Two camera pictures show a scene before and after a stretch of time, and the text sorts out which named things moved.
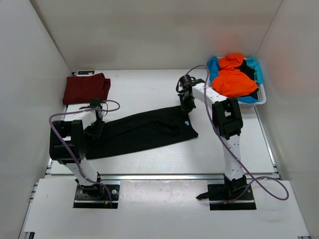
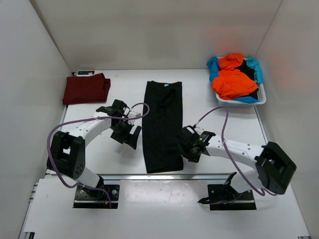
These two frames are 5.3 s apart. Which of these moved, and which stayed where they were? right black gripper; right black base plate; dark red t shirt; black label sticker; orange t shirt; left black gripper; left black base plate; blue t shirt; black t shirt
Moved: right black gripper; left black gripper; black t shirt
Stayed: dark red t shirt; blue t shirt; orange t shirt; right black base plate; left black base plate; black label sticker
